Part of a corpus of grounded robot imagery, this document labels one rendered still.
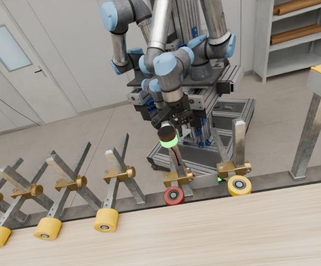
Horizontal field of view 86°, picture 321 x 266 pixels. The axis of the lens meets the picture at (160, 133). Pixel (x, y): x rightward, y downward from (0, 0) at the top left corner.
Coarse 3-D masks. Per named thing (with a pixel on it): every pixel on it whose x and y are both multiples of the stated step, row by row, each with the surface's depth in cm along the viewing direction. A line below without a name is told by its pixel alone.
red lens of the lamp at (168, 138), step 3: (174, 129) 57; (174, 132) 56; (171, 135) 55; (174, 135) 57; (159, 138) 57; (162, 138) 56; (165, 138) 56; (168, 138) 56; (171, 138) 56; (165, 141) 57
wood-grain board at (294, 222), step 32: (288, 192) 58; (320, 192) 55; (64, 224) 72; (128, 224) 64; (160, 224) 61; (192, 224) 58; (224, 224) 55; (256, 224) 53; (288, 224) 51; (320, 224) 49; (0, 256) 69; (32, 256) 65; (64, 256) 62; (96, 256) 59; (128, 256) 56; (160, 256) 53; (192, 256) 51; (224, 256) 49; (256, 256) 47; (288, 256) 45; (320, 256) 44
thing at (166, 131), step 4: (160, 128) 59; (164, 128) 59; (168, 128) 58; (172, 128) 57; (160, 132) 57; (164, 132) 57; (168, 132) 56; (172, 132) 56; (164, 136) 56; (172, 148) 62; (176, 156) 68; (180, 164) 72
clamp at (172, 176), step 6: (168, 174) 81; (174, 174) 80; (186, 174) 78; (192, 174) 81; (168, 180) 78; (174, 180) 78; (180, 180) 78; (186, 180) 78; (192, 180) 78; (168, 186) 81
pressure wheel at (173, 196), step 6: (174, 186) 71; (168, 192) 69; (174, 192) 69; (180, 192) 68; (168, 198) 67; (174, 198) 67; (180, 198) 66; (168, 204) 66; (174, 204) 65; (180, 204) 66
